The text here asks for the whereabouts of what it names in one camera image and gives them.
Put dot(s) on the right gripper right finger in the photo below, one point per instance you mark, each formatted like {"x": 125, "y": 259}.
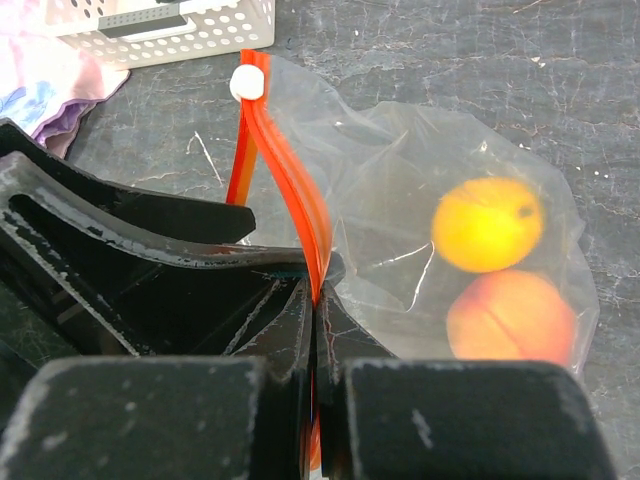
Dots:
{"x": 382, "y": 417}

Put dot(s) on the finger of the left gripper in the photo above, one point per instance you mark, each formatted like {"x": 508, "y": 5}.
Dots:
{"x": 181, "y": 218}
{"x": 107, "y": 287}

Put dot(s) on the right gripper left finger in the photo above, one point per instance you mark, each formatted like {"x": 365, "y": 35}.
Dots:
{"x": 244, "y": 415}

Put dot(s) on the peach toy fruit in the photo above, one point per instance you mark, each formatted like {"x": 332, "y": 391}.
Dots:
{"x": 511, "y": 315}

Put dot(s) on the clear orange zip top bag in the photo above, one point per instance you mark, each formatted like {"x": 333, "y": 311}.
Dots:
{"x": 357, "y": 190}

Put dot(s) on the yellow toy lemon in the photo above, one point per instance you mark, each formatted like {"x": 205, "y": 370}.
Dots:
{"x": 488, "y": 224}

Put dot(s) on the pink folded cloth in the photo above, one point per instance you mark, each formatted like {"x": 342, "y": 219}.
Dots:
{"x": 46, "y": 85}

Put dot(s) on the white perforated plastic basket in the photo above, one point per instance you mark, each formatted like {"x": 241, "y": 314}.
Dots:
{"x": 134, "y": 34}

